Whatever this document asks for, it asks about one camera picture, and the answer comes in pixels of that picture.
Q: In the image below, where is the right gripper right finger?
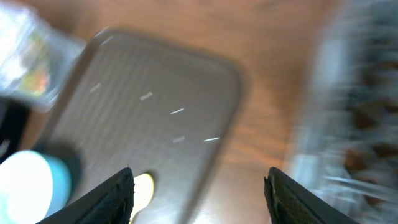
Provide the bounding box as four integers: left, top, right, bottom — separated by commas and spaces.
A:
264, 167, 357, 224

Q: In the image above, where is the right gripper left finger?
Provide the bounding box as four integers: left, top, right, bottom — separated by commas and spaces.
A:
37, 167, 134, 224

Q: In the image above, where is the pale yellow plastic spoon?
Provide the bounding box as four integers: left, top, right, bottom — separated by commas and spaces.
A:
129, 173, 155, 224

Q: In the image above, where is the light blue bowl with rice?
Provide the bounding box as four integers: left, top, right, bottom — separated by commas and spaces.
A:
1, 150, 72, 224

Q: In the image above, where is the green yellow snack wrapper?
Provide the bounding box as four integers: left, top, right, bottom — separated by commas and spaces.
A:
17, 34, 50, 96

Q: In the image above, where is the grey dishwasher rack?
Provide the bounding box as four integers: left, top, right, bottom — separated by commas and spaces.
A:
284, 1, 397, 223

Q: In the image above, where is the black waste tray bin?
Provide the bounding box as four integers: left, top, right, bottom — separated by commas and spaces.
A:
1, 98, 30, 163

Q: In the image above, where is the clear plastic waste bin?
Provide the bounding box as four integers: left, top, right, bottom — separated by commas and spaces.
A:
1, 1, 86, 111

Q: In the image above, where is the brown serving tray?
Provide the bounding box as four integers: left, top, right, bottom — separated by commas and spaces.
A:
40, 29, 242, 223

